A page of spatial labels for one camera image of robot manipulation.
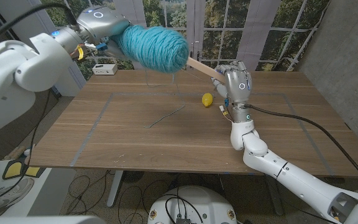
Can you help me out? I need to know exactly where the wooden clothes hanger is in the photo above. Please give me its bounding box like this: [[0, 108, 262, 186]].
[[181, 57, 227, 85]]

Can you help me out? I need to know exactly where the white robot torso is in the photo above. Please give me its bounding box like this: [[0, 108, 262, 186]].
[[147, 185, 237, 224]]

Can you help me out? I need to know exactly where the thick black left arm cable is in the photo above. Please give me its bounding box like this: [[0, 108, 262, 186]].
[[0, 2, 80, 52]]

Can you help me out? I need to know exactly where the teal yarn skein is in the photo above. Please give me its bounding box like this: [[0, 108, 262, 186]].
[[109, 24, 190, 129]]

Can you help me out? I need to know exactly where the dark round floor object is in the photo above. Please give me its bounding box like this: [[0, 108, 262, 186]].
[[122, 170, 145, 184]]

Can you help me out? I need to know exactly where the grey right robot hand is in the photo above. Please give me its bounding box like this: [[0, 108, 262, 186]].
[[211, 60, 254, 124]]

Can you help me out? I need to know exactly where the yellow lemon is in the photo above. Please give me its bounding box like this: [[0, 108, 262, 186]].
[[201, 92, 214, 108]]

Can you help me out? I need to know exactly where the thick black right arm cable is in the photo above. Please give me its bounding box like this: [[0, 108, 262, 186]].
[[244, 104, 358, 193]]

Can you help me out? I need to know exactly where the white power strip box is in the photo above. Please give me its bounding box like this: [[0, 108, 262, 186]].
[[92, 63, 119, 76]]

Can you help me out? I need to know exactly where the grey table leg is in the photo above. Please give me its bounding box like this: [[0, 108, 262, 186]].
[[265, 182, 285, 216]]

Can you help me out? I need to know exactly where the printed window backdrop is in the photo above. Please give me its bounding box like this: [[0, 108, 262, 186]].
[[40, 0, 331, 82]]

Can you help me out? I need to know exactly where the wooden floor stick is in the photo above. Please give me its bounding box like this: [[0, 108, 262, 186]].
[[4, 145, 27, 160]]

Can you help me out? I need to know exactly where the white table leg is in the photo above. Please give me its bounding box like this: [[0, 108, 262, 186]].
[[106, 170, 124, 208]]

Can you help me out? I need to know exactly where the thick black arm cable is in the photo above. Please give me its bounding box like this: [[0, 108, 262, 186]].
[[0, 2, 80, 52], [244, 104, 358, 193]]

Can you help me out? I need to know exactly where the grey sneaker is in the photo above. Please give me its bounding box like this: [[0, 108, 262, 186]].
[[0, 177, 35, 216]]

